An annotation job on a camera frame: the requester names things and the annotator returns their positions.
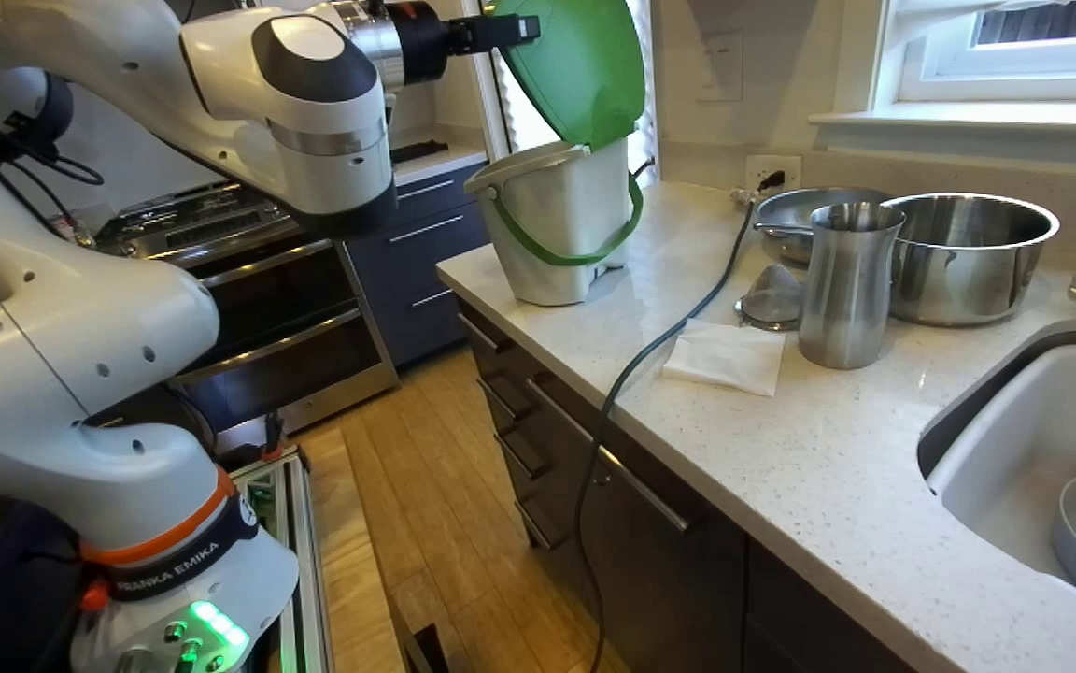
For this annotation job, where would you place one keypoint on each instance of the stainless steel oven range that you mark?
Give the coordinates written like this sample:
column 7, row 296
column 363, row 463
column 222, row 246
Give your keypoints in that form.
column 291, row 323

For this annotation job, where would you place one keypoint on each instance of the large stainless steel pot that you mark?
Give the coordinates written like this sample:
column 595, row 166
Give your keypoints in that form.
column 968, row 264

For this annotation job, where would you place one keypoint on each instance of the blue drawer cabinet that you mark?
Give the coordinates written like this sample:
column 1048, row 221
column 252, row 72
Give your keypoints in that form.
column 432, row 273

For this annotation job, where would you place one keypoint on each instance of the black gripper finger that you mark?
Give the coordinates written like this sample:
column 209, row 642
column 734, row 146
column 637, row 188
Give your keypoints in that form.
column 503, row 31

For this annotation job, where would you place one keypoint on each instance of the robot mounting cart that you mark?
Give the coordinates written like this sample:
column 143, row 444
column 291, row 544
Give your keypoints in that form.
column 297, row 564

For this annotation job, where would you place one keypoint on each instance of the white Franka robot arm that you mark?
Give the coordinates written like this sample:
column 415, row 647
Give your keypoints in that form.
column 67, row 338

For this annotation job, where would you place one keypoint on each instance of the green plastic bin lid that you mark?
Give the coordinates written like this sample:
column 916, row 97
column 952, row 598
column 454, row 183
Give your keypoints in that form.
column 577, row 68

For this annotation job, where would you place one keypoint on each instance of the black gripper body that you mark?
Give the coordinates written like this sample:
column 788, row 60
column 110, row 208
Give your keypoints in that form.
column 429, row 39

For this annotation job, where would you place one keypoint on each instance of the white kitchen sink basin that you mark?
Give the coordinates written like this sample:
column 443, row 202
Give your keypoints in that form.
column 1027, row 463

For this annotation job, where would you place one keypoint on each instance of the white paper napkin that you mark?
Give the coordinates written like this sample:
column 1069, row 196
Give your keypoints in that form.
column 728, row 358

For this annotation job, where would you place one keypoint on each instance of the stainless steel colander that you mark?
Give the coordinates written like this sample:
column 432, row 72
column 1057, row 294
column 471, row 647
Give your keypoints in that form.
column 773, row 246

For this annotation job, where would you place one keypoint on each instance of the dark counter cabinet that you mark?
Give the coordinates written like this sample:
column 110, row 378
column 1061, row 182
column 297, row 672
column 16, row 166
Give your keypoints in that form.
column 637, row 547

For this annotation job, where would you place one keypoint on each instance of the white plastic compost bin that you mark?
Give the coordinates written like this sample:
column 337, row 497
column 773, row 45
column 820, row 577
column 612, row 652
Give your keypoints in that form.
column 557, row 237

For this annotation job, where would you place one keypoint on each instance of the tall stainless steel canister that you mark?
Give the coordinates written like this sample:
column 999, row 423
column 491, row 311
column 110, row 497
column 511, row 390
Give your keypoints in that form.
column 845, row 294

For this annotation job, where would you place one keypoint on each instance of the white framed kitchen window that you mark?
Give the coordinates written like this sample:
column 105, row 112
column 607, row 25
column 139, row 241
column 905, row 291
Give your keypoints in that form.
column 1027, row 50

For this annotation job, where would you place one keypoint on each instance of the white wall outlet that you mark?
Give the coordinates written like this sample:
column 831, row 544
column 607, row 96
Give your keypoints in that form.
column 773, row 175

